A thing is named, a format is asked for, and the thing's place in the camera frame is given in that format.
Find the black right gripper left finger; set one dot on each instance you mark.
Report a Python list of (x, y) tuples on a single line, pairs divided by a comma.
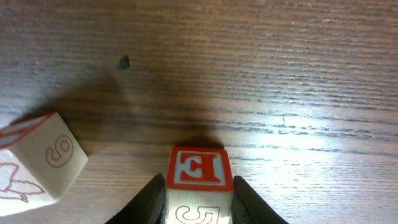
[(146, 207)]

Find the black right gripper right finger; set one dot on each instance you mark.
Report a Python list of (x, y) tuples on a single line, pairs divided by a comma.
[(249, 208)]

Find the wooden block red E face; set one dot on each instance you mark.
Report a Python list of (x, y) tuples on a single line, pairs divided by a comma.
[(199, 186)]

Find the wooden block number 9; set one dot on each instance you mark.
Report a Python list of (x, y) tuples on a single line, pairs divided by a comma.
[(40, 160)]

